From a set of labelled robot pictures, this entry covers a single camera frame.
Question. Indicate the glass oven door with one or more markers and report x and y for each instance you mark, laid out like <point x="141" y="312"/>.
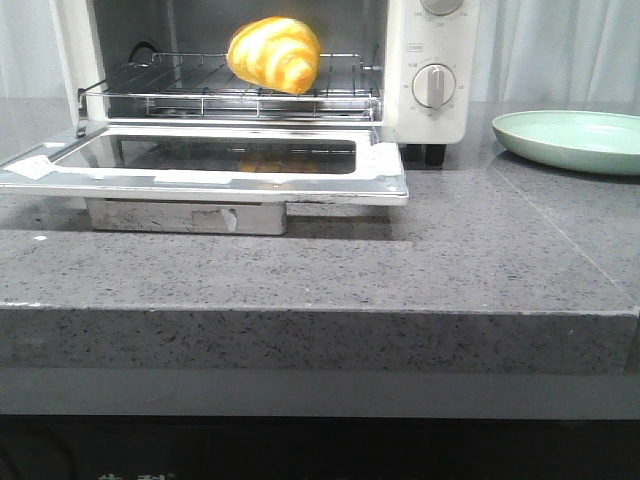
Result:
<point x="198" y="162"/>

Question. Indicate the yellow striped croissant bread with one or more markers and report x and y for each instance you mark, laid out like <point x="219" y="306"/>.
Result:
<point x="278" y="53"/>

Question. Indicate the white Toshiba toaster oven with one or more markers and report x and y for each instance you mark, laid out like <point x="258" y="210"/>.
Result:
<point x="98" y="37"/>

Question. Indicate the lower timer knob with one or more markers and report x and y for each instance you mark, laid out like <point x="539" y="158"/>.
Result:
<point x="433" y="86"/>

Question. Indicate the upper temperature knob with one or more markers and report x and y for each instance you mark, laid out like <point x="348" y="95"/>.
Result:
<point x="441" y="7"/>

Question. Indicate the light green plate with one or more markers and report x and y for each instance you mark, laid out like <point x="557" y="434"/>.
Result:
<point x="583" y="141"/>

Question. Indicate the oven door handle bar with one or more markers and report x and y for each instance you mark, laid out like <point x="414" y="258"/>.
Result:
<point x="188" y="217"/>

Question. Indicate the metal wire oven rack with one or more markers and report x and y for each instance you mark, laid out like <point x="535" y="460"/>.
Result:
<point x="202" y="86"/>

